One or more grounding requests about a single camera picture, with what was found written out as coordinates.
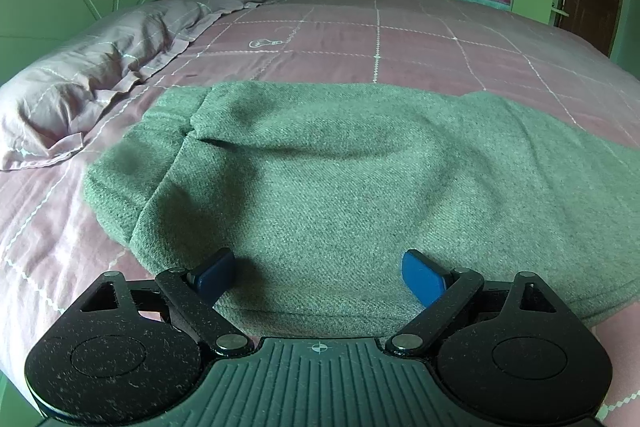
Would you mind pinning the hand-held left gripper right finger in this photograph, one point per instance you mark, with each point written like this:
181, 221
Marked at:
422, 278

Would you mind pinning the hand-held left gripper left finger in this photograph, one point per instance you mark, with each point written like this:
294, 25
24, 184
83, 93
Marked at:
217, 276

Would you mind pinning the pink checked bed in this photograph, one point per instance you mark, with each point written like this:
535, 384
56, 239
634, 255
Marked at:
350, 42

